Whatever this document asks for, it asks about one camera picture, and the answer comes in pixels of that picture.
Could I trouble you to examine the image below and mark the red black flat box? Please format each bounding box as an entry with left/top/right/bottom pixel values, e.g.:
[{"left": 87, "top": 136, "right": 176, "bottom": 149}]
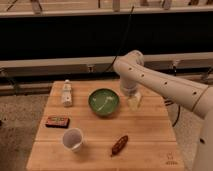
[{"left": 45, "top": 116, "right": 69, "bottom": 128}]

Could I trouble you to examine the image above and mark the black cable beside table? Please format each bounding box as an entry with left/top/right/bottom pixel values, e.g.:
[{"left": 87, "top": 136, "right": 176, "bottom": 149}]
[{"left": 163, "top": 96, "right": 181, "bottom": 128}]

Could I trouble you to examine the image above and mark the black hanging cable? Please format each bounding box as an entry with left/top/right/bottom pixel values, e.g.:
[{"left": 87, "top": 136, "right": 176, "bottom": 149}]
[{"left": 101, "top": 4, "right": 135, "bottom": 74}]

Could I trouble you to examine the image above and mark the green bowl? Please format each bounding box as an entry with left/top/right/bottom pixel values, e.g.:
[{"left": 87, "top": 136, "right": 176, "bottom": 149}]
[{"left": 88, "top": 88, "right": 120, "bottom": 117}]

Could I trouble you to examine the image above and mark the brown sausage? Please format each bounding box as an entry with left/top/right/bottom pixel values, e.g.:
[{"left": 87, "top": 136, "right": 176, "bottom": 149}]
[{"left": 111, "top": 135, "right": 129, "bottom": 156}]

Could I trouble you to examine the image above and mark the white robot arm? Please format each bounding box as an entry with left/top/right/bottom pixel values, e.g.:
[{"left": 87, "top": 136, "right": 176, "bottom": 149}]
[{"left": 113, "top": 50, "right": 213, "bottom": 171}]

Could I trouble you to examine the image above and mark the small white bottle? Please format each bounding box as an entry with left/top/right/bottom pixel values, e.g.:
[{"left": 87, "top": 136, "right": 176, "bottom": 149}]
[{"left": 61, "top": 80, "right": 72, "bottom": 107}]

